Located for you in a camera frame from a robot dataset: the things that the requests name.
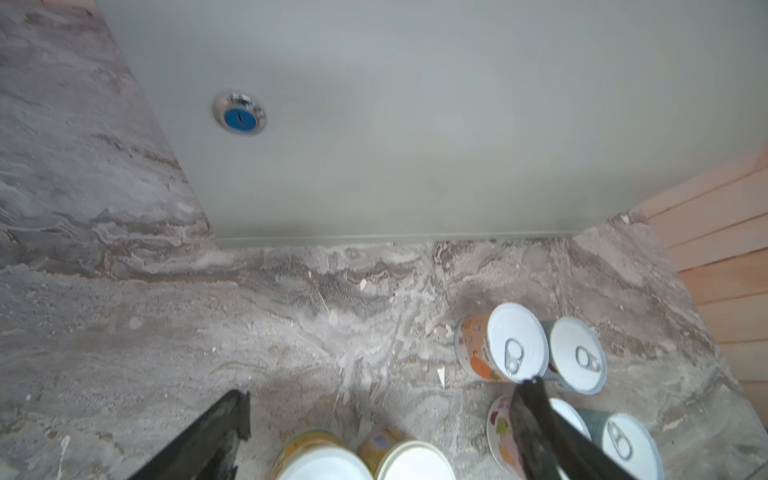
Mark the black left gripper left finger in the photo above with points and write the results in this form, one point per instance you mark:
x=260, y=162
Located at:
x=207, y=448

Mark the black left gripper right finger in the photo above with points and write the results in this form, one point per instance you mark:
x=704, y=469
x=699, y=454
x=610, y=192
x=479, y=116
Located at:
x=548, y=445

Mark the yellow can white lid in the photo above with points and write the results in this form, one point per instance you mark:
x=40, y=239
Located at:
x=391, y=454
x=317, y=454

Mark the pink-label short can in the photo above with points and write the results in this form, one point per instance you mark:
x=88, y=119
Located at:
x=500, y=436

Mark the short white-top can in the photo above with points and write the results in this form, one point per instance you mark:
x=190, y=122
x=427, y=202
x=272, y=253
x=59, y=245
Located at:
x=626, y=441

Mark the grey-label short can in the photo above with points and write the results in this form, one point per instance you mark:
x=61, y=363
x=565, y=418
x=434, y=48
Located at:
x=576, y=357

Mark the orange-label short can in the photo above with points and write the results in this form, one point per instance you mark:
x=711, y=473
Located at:
x=507, y=344

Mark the blue round cabinet lock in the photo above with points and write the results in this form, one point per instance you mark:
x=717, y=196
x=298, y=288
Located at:
x=239, y=114

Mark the grey metal cabinet box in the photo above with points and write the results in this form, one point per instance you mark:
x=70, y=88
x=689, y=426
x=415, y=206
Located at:
x=421, y=120

